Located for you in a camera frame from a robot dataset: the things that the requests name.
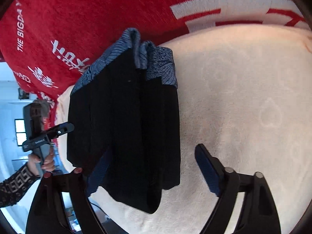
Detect black pants with blue trim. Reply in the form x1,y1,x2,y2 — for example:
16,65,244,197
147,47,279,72
67,28,181,214

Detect patterned sleeve left forearm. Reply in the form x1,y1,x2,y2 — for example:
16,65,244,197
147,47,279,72
0,164,39,208

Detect red blanket with white characters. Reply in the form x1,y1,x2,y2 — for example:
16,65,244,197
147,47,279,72
0,0,310,137

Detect black cable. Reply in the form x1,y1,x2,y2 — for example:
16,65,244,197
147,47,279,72
89,200,108,216

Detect cream fleece blanket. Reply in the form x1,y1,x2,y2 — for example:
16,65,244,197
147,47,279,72
54,24,312,234

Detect person's left hand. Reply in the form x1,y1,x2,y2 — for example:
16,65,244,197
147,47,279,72
27,147,55,176

